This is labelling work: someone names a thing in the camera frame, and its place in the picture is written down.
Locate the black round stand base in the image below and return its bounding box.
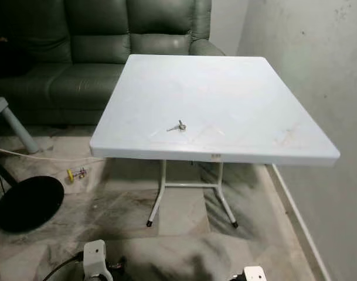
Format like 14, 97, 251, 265
0, 176, 65, 233

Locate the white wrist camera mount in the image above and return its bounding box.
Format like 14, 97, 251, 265
243, 266, 267, 281
83, 239, 113, 281

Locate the green leather sofa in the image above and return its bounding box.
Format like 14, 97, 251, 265
0, 0, 226, 126

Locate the white plastic folding table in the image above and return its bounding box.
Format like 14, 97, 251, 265
89, 54, 341, 229

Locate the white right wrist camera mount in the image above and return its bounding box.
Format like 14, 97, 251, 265
243, 266, 267, 281

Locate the silver key bunch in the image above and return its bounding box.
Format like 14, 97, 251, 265
166, 119, 188, 132

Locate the grey metal pole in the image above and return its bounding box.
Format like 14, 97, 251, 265
0, 97, 39, 155

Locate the small yellow red toy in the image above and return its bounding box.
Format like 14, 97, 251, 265
67, 167, 88, 182

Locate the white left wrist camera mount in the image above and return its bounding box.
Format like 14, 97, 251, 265
83, 239, 113, 281

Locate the white skirting board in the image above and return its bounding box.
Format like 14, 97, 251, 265
271, 164, 332, 281

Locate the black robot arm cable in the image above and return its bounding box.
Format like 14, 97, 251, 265
42, 252, 85, 281

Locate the white floor cable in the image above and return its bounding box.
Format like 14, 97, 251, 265
0, 145, 106, 163

